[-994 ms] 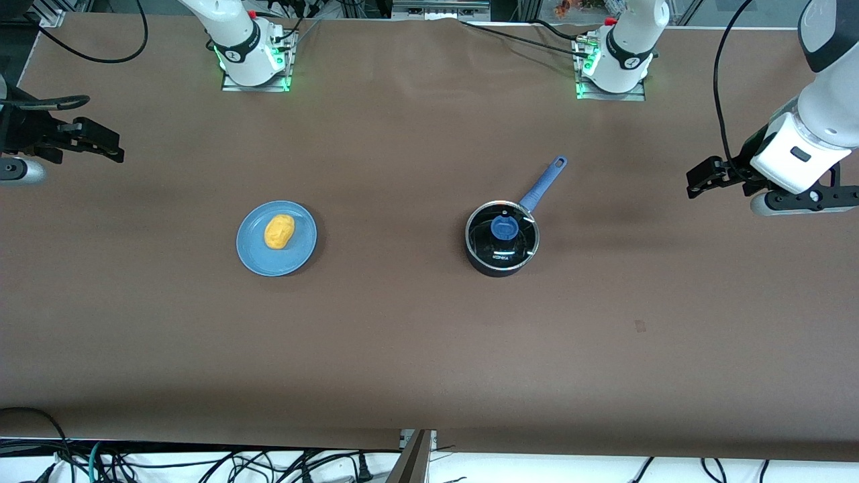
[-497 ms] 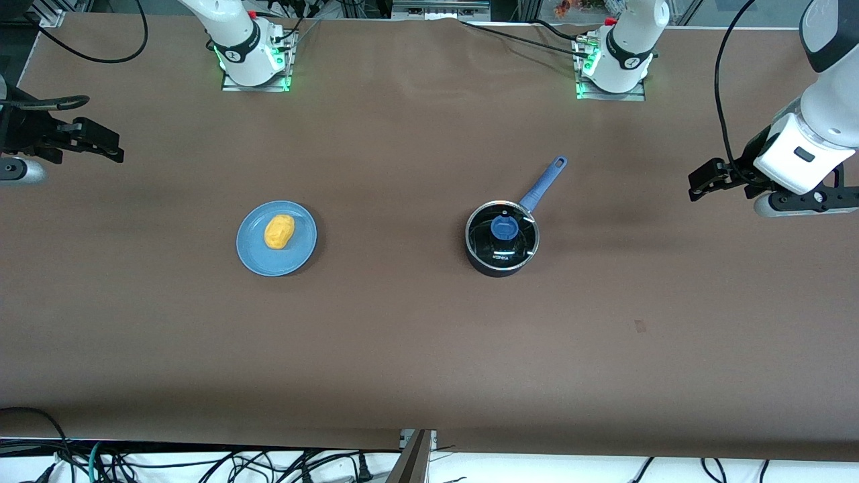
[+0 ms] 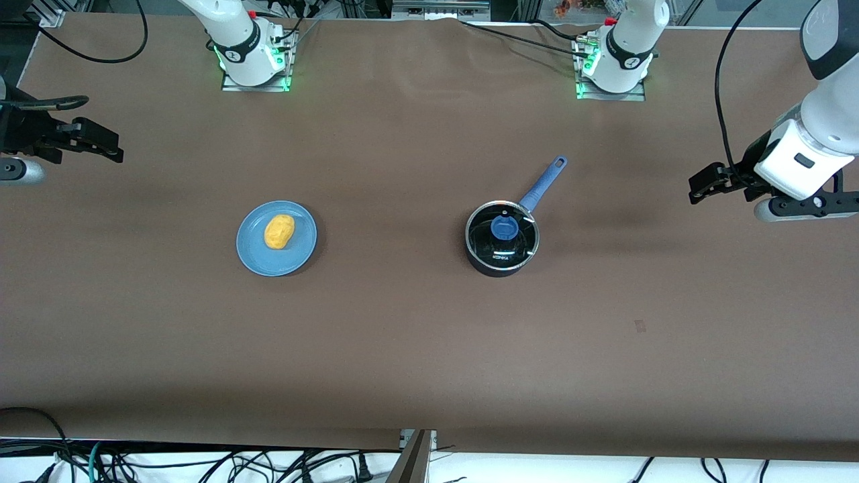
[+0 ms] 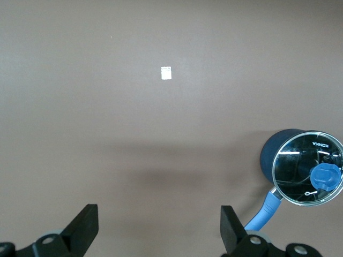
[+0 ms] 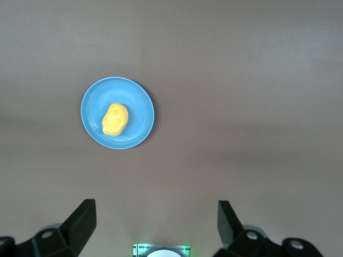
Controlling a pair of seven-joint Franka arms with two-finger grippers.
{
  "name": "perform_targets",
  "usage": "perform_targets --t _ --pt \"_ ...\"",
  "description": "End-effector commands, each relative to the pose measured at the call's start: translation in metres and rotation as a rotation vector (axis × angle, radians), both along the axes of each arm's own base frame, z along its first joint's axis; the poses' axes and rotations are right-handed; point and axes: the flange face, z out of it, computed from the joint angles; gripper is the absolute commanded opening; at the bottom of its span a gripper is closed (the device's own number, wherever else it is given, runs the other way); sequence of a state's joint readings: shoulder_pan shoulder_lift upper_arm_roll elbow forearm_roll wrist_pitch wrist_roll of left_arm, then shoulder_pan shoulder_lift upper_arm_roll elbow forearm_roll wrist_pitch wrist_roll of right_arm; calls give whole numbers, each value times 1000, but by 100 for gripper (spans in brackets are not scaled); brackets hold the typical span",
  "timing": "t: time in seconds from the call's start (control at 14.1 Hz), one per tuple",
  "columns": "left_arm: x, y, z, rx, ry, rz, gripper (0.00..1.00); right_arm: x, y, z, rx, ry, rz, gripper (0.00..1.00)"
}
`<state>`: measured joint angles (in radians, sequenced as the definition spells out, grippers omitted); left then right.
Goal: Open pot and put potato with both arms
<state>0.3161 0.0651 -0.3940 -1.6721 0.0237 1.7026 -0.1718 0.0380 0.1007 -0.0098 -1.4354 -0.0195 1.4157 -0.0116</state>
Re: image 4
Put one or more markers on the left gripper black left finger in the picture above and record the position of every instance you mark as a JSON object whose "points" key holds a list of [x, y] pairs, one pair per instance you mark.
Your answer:
{"points": [[77, 230]]}

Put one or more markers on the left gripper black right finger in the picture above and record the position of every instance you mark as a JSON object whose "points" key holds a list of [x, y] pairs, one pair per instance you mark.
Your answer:
{"points": [[233, 233]]}

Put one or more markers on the brown table cover sheet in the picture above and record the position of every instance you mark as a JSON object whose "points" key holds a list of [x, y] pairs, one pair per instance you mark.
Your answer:
{"points": [[107, 107]]}

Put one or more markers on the black round bowl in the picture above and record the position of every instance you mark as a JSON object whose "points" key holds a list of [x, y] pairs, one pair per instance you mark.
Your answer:
{"points": [[268, 158]]}

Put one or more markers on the small rectangular tape sticker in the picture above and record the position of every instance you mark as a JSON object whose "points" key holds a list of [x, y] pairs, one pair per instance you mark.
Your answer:
{"points": [[166, 72]]}

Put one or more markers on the glass lid with blue knob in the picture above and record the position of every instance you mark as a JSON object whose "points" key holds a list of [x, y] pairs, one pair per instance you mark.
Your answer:
{"points": [[294, 166]]}

